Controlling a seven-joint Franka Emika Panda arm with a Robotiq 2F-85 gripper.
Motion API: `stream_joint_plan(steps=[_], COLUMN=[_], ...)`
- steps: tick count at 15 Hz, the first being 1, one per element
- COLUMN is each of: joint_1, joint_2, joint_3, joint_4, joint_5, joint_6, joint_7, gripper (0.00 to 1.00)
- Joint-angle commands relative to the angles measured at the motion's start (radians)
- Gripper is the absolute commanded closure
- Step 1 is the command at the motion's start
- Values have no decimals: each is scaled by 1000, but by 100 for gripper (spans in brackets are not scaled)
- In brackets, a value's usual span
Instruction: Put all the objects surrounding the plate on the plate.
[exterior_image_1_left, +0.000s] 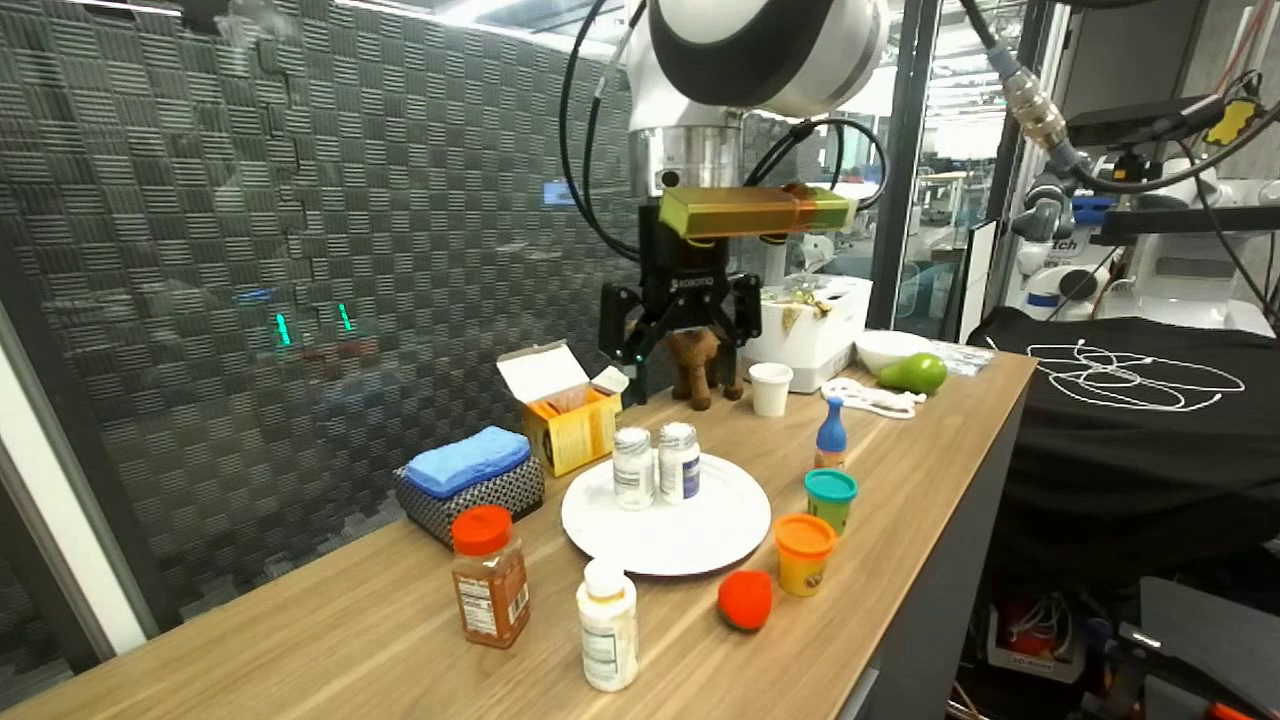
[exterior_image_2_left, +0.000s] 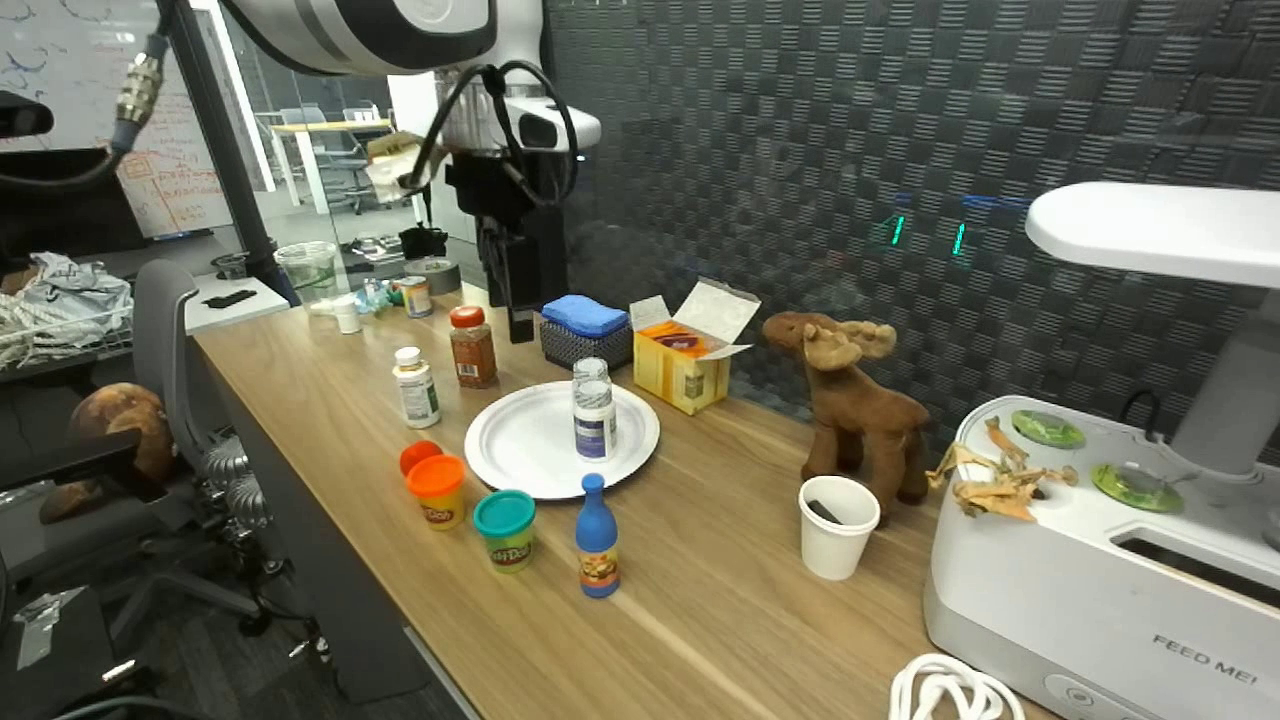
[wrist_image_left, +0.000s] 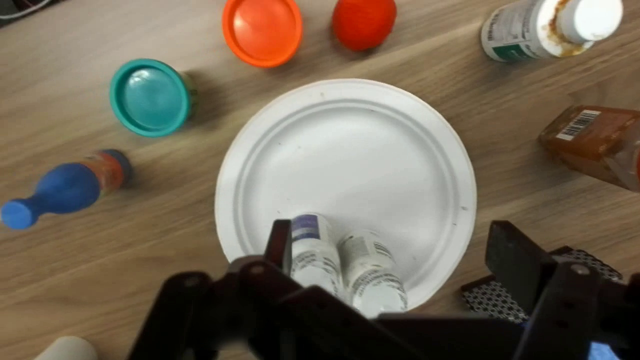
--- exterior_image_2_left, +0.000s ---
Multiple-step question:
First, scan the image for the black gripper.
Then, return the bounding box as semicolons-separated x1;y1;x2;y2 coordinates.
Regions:
478;215;574;350

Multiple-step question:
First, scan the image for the tall white pill bottle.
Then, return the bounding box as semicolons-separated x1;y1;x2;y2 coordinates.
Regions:
387;345;446;433

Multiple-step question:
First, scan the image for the white bottle with blue label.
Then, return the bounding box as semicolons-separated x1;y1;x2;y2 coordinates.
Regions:
569;378;621;464

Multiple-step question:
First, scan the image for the yellow tub with orange lid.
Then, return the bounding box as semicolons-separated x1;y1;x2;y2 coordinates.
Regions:
403;453;469;532

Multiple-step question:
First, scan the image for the green tub with teal lid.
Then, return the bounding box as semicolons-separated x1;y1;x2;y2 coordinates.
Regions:
469;487;540;570

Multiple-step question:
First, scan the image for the white paper plate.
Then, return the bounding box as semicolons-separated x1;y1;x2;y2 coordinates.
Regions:
460;378;665;503

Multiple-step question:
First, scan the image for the spice jar with orange lid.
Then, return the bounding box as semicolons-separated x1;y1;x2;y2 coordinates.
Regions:
446;303;502;391

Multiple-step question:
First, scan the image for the blue sponge cloth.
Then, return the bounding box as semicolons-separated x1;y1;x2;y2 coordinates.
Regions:
540;294;634;340

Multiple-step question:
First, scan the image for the grey woven basket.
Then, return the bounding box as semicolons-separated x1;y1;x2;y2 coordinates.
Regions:
536;318;637;380

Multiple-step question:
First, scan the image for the open yellow cardboard box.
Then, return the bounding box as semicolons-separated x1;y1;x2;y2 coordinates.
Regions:
624;275;763;422

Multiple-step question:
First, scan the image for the clear plastic container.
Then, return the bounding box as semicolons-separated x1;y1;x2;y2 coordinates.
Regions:
271;238;352;308

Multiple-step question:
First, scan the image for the blue cap sauce bottle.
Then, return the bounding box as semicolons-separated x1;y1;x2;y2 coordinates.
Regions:
574;468;624;606

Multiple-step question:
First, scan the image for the white background desk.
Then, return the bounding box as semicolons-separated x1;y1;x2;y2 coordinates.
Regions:
263;113;396;215

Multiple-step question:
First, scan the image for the black tripod pole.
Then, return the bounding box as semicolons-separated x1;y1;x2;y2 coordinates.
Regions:
157;0;303;303

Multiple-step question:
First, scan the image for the grey office chair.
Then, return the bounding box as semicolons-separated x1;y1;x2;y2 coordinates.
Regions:
134;252;335;671

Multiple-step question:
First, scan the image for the white paper cup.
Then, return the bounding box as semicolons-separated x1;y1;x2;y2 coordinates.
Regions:
795;471;884;585

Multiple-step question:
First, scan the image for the brown round plush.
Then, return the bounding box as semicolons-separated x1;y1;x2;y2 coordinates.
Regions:
36;380;175;526

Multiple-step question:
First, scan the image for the crumpled grey white cloth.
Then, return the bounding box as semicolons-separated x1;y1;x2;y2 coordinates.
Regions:
0;252;135;374

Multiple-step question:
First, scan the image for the dried brown plant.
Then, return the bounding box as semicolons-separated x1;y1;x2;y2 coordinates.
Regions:
927;418;1073;526

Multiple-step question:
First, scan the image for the white indoor planter with lamp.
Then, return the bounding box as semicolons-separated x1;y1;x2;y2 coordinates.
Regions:
922;180;1280;720

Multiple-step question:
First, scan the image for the glossy wrist camera block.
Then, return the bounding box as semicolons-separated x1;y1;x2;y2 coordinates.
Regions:
446;150;536;228

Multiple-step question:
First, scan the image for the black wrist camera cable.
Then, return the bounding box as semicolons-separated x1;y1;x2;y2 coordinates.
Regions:
403;56;586;211

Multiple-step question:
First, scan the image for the black hose with metal fitting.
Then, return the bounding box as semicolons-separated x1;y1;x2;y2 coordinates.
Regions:
0;24;175;205

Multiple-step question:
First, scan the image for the white cable bundle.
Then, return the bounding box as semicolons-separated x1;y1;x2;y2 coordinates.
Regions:
884;648;1030;720

